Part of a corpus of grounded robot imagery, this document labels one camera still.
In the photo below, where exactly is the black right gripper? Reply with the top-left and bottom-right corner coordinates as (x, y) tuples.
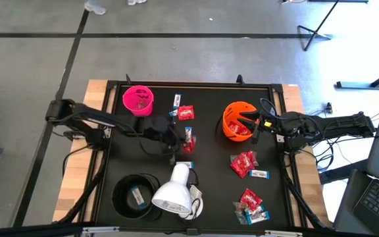
(239, 111), (309, 145)

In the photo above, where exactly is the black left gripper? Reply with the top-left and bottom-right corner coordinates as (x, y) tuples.
(143, 124), (192, 165)

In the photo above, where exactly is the orange pumpkin bucket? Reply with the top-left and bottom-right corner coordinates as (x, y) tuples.
(221, 101), (259, 143)

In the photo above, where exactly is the black plastic bucket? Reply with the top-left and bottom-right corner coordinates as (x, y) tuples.
(111, 173), (163, 221)

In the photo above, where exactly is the black tripod stand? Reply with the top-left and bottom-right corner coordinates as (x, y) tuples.
(297, 0), (370, 52)

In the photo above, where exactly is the black stand base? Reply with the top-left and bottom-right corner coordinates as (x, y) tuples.
(336, 64), (379, 90)

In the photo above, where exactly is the grey laptop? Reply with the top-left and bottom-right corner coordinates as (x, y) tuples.
(352, 94), (379, 237)

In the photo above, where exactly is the black looped gripper cable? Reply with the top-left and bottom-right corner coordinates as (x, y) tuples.
(259, 97), (279, 120)

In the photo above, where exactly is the white paper cable tag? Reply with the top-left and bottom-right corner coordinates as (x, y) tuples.
(189, 184), (203, 200)

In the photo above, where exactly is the black lamp power cable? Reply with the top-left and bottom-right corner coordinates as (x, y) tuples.
(188, 167), (204, 220)

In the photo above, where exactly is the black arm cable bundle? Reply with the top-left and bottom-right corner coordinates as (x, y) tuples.
(307, 131), (370, 172)

